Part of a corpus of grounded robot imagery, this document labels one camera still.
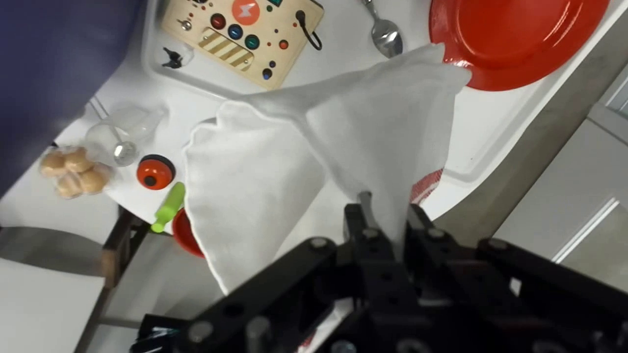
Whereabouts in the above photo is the wooden busy board toy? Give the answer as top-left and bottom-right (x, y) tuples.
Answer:
(160, 0), (323, 89)

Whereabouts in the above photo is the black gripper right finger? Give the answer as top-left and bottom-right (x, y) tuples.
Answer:
(402, 207), (457, 275)

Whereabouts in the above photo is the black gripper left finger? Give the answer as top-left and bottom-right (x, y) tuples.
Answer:
(345, 193), (392, 275)

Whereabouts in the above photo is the green marker bottle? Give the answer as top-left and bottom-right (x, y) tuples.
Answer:
(151, 183), (186, 234)

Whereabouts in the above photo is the clear plastic cup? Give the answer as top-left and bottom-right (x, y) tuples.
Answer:
(82, 105), (168, 168)

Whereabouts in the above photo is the red plate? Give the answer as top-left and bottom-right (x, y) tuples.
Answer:
(427, 0), (610, 91)

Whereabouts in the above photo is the round white table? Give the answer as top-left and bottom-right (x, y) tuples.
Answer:
(0, 66), (628, 353)

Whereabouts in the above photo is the white red-striped tea towel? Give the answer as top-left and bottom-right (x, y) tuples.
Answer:
(184, 46), (471, 293)

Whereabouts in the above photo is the red-handled metal spoon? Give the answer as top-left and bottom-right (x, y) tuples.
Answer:
(361, 0), (404, 60)

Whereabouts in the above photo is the blue recycling trash bin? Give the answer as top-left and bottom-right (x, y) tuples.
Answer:
(0, 0), (147, 195)

